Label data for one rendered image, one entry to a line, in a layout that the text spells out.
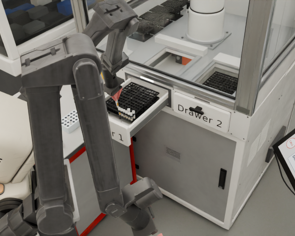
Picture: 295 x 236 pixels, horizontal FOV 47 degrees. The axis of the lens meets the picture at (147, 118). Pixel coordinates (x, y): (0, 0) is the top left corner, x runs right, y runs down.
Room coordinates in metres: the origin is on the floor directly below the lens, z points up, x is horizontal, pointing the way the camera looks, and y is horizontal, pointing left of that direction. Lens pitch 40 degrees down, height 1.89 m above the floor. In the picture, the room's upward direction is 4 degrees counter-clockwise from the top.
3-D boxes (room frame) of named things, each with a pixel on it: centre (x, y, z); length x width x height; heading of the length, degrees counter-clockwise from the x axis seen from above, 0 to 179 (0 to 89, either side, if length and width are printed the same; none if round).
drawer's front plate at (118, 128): (1.18, 0.20, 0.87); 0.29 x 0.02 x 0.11; 51
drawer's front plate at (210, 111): (1.23, -0.25, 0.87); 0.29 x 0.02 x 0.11; 51
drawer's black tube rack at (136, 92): (1.33, 0.07, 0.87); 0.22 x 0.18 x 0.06; 141
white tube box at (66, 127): (1.33, 0.38, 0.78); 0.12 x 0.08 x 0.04; 140
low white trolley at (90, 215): (1.45, 0.50, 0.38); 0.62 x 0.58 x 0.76; 51
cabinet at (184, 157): (1.77, -0.35, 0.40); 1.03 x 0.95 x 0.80; 51
